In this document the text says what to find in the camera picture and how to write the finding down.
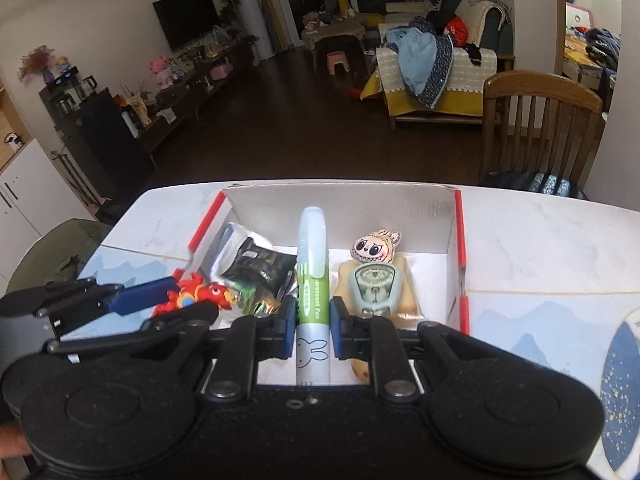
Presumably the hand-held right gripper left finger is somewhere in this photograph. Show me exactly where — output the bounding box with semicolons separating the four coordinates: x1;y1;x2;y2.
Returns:
145;304;299;404

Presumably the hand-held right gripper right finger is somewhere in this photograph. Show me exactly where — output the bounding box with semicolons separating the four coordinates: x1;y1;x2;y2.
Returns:
330;297;501;404

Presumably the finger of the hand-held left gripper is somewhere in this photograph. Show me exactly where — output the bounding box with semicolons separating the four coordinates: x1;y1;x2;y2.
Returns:
44;304;221;357
0;276;182;334

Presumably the red orange toy keychain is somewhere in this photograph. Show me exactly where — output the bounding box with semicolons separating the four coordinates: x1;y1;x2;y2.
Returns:
151;271;236;319

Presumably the green yellow small packet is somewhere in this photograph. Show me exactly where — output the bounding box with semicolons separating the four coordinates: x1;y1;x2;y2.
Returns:
234;289;282;317

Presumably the yellow spotted cat toy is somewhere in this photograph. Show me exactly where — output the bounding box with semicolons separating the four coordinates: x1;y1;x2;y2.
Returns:
350;356;374;387

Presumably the dark brown snack packet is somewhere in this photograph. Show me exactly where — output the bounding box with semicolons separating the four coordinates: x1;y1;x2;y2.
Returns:
220;236;299;297

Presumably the white green highlighter pen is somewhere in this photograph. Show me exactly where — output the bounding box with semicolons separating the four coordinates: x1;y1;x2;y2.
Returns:
296;206;332;387

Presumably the yellow sponge pack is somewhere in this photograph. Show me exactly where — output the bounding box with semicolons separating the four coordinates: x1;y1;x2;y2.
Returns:
334;254;419;322

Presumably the plush doll face charm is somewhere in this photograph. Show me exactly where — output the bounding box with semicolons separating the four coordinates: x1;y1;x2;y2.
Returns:
350;228;403;266

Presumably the red cardboard box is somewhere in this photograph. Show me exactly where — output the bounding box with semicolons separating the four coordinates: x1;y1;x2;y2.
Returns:
187;182;472;396

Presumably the person's left hand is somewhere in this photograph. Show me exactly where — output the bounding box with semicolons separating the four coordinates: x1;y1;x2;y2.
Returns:
0;425;29;457

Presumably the white cabinet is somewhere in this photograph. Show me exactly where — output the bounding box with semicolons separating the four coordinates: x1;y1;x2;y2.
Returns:
0;139;92;282

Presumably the black cabinet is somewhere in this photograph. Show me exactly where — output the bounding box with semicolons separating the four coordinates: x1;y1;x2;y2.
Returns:
39;79;154;197

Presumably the dark wooden tv cabinet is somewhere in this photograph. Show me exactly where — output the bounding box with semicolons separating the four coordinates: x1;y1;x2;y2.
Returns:
139;41;252;154

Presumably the pink plush toy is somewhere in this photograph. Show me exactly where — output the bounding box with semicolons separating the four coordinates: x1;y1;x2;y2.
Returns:
148;55;169;86

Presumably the dried flower bunch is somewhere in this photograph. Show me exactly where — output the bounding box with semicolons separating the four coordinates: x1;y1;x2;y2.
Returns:
17;44;57;84

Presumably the pink plastic stool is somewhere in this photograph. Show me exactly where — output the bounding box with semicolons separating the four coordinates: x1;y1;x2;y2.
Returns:
326;51;352;77

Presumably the pile of clothes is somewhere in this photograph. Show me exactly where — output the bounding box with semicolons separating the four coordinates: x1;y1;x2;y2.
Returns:
384;16;457;109

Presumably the flat screen television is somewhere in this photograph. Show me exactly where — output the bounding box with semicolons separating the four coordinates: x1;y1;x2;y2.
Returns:
151;0;219;52

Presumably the wooden dining chair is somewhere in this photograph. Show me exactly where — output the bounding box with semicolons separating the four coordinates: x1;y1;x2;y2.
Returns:
479;70;607;194

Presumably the fabric sofa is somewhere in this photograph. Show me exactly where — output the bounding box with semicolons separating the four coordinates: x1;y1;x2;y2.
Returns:
371;0;517;132

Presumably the coffee table with cloth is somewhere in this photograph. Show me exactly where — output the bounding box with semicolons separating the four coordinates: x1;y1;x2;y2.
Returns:
301;16;369;69

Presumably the white tower air conditioner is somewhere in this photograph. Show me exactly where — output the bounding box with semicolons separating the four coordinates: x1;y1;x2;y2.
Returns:
234;0;274;59

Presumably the leafy house plant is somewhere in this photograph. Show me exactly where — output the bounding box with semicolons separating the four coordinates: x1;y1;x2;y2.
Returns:
216;0;262;44

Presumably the orange bag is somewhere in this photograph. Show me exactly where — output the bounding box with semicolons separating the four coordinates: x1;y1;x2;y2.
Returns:
445;16;469;44

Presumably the bed with clothes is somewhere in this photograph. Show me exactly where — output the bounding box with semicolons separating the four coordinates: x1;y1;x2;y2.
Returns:
564;1;624;87

